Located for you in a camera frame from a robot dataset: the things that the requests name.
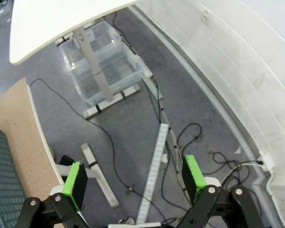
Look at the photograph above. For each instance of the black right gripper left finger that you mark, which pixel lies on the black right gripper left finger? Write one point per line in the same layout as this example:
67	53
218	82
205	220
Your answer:
78	187

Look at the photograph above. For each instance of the white side table leg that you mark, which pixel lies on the white side table leg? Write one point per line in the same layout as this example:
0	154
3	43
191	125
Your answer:
97	71

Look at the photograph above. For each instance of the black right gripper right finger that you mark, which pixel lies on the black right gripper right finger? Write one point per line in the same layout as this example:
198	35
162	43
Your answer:
190	180

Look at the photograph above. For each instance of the white table with leg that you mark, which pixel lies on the white table with leg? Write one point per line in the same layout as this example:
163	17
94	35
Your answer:
50	23

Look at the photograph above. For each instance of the clear plastic storage bin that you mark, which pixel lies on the clear plastic storage bin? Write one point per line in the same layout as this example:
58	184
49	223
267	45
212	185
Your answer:
123	71
102	33

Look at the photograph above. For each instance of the grey plastic lattice basket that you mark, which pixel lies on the grey plastic lattice basket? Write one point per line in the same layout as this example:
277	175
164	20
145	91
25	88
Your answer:
2	178

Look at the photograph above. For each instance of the white power strip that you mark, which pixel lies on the white power strip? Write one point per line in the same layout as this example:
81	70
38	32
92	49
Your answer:
143	67

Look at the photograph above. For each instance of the grey storage crate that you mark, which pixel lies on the grey storage crate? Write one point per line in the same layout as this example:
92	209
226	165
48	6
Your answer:
3	8

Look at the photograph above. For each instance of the white wall socket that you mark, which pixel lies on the white wall socket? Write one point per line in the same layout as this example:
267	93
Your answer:
267	161

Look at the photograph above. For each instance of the white work table foot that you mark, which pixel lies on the white work table foot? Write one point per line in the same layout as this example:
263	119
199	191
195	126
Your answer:
102	180

